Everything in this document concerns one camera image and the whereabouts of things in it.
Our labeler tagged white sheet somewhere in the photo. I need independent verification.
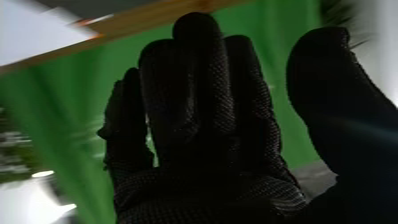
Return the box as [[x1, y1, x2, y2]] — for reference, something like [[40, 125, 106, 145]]
[[0, 0, 99, 67]]

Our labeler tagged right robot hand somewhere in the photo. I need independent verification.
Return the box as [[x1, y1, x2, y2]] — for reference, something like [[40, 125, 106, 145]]
[[95, 12, 398, 224]]

